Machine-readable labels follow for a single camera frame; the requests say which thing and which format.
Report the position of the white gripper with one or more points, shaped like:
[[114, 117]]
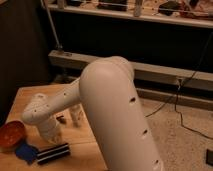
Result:
[[50, 129]]

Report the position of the black white striped eraser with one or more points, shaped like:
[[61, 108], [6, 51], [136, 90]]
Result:
[[53, 153]]

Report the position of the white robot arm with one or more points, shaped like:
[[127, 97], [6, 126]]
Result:
[[109, 98]]

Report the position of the blue cloth piece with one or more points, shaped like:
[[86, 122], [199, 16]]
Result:
[[26, 152]]

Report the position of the orange bowl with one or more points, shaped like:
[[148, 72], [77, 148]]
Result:
[[11, 134]]

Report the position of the metal pole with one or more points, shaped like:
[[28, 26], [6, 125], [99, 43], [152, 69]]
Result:
[[58, 45]]

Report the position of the wooden shelf with clutter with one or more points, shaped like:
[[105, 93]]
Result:
[[178, 12]]

